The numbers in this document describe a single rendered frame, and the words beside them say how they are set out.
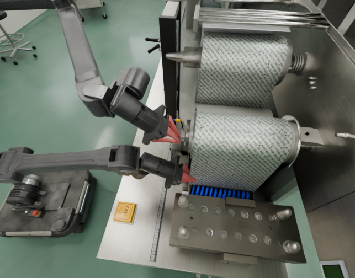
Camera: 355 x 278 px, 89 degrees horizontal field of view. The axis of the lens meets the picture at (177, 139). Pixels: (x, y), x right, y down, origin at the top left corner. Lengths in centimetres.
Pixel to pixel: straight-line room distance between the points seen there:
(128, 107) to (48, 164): 33
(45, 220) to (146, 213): 107
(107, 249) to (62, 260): 109
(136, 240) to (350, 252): 60
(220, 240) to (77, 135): 202
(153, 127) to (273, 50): 40
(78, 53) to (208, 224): 62
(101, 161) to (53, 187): 126
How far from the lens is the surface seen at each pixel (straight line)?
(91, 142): 225
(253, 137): 49
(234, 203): 67
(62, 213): 164
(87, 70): 51
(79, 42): 60
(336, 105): 57
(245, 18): 65
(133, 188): 84
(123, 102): 42
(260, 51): 62
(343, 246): 55
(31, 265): 199
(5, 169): 76
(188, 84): 127
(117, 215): 79
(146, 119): 44
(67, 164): 62
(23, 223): 182
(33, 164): 69
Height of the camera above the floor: 166
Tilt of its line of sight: 54 degrees down
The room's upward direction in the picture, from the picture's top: straight up
